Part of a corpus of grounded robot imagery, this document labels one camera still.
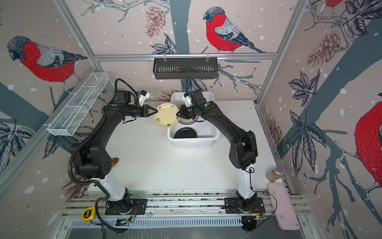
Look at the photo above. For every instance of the yellow tape measure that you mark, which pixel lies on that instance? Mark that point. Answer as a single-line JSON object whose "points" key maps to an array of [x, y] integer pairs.
{"points": [[88, 214]]}

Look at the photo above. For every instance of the glass jar with lid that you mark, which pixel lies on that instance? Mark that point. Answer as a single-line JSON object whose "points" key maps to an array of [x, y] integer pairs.
{"points": [[275, 174]]}

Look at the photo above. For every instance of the yellow round plate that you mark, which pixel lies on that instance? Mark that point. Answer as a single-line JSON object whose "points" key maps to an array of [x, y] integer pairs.
{"points": [[166, 117]]}

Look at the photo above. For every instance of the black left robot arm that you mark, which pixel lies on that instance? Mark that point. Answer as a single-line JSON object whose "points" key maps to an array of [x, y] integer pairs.
{"points": [[90, 163]]}

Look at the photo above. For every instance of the black round plate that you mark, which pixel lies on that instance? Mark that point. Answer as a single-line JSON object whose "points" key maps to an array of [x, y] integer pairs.
{"points": [[185, 132]]}

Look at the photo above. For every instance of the orange sunburst plate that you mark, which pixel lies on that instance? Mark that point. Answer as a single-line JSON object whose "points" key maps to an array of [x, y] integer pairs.
{"points": [[186, 121]]}

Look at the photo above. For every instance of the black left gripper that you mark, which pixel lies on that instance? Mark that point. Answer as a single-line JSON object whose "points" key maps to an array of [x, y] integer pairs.
{"points": [[145, 111]]}

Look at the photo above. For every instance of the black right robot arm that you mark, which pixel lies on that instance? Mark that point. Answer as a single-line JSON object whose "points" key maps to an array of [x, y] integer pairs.
{"points": [[243, 147]]}

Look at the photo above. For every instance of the black hanging wire basket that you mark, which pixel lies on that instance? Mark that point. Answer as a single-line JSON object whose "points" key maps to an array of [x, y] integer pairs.
{"points": [[185, 68]]}

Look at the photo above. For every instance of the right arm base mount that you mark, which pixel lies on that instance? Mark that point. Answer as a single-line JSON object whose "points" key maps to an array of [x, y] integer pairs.
{"points": [[253, 204]]}

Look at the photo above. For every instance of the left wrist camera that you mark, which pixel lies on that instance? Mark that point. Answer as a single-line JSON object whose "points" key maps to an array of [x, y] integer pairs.
{"points": [[142, 97]]}

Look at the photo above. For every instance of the small plush toy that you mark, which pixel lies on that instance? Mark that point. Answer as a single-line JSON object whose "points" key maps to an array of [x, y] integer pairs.
{"points": [[115, 160]]}

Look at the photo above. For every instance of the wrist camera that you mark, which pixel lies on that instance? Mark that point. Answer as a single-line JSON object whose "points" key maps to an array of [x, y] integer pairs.
{"points": [[142, 97], [187, 99]]}

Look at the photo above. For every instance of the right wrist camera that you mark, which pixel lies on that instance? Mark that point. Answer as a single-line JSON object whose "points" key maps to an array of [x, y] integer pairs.
{"points": [[187, 99]]}

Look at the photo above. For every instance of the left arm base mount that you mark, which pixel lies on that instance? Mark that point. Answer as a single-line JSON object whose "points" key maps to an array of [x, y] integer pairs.
{"points": [[126, 206]]}

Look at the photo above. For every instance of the pink flat case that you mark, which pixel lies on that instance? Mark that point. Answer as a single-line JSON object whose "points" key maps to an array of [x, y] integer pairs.
{"points": [[284, 211]]}

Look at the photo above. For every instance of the white plastic bin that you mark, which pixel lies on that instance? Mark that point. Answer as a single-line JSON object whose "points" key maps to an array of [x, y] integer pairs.
{"points": [[207, 134]]}

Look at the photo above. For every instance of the white wire mesh shelf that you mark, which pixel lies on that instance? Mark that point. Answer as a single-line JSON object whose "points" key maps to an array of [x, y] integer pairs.
{"points": [[80, 102]]}

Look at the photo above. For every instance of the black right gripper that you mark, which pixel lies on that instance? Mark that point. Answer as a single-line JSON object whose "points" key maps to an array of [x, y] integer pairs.
{"points": [[185, 114]]}

